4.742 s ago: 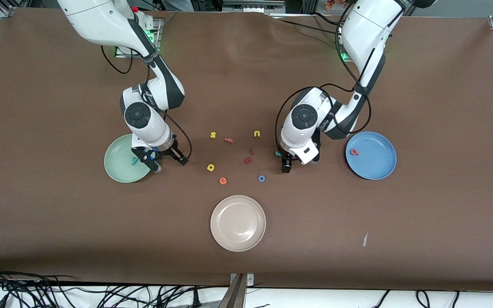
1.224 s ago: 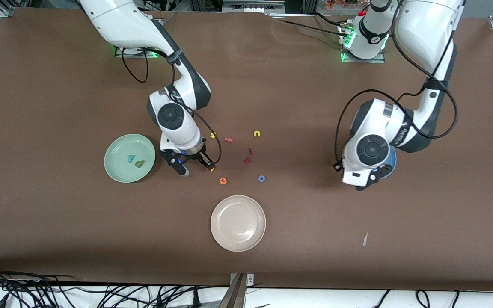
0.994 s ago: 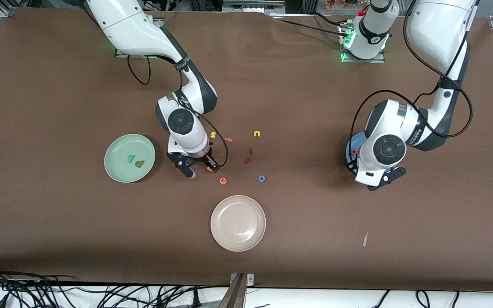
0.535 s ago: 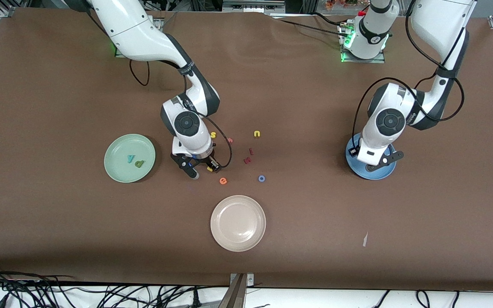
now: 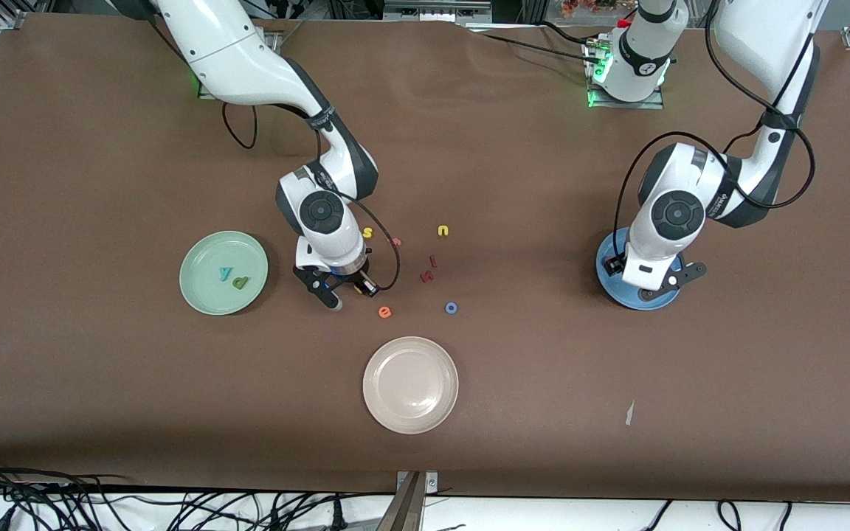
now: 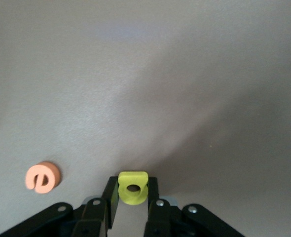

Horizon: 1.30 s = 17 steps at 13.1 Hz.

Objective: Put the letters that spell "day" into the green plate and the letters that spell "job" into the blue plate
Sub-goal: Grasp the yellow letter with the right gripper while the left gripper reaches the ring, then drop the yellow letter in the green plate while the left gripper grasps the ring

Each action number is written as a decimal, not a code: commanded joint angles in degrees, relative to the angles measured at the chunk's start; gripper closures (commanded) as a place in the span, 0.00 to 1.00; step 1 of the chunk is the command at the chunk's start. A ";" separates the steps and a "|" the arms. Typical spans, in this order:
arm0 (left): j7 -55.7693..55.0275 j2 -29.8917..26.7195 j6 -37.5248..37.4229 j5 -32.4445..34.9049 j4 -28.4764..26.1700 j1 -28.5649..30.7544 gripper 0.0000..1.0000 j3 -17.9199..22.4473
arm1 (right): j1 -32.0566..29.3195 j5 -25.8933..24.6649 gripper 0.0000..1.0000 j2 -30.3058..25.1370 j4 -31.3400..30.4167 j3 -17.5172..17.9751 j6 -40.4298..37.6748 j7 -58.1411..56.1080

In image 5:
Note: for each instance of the aluminium frame profile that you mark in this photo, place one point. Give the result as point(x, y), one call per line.
point(406, 505)

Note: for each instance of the white paper scrap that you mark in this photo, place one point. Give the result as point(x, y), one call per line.
point(629, 414)

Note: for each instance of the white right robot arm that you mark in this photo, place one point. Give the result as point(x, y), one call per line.
point(233, 51)

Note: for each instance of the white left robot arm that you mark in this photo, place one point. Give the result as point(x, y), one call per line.
point(679, 214)

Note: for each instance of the blue plate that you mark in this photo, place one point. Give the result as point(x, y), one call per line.
point(631, 301)

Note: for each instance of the dark green letter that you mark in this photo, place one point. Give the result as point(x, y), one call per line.
point(240, 282)

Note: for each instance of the brown table cover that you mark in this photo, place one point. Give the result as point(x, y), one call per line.
point(100, 383)

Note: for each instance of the beige plate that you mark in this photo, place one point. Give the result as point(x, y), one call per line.
point(410, 383)

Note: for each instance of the teal letter y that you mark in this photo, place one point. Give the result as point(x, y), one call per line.
point(226, 275)

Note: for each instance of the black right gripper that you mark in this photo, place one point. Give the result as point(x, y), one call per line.
point(352, 278)

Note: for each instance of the dark red letter k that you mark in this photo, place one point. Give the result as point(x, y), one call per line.
point(427, 276)

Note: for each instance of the green plate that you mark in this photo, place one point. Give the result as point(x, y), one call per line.
point(207, 295)

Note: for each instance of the grey metal frame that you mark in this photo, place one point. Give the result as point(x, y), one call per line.
point(440, 9)

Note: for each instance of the pink artificial flowers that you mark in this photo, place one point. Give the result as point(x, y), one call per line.
point(580, 7)

